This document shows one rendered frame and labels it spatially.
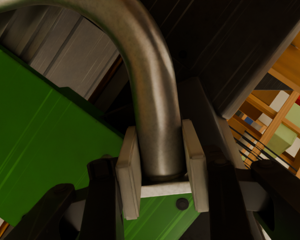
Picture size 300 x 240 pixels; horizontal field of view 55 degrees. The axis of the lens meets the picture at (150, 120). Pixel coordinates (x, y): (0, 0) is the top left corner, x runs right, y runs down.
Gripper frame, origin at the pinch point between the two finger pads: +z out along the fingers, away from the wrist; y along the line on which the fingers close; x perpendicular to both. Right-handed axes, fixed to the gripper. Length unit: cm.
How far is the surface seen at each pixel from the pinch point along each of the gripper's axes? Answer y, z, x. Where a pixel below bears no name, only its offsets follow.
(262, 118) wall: 283, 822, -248
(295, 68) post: 41, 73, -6
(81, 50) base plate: -16, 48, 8
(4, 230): -22.1, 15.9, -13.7
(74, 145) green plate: -6.6, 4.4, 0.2
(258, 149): 89, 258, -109
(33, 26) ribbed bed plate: -8.8, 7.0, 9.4
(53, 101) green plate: -7.6, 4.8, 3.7
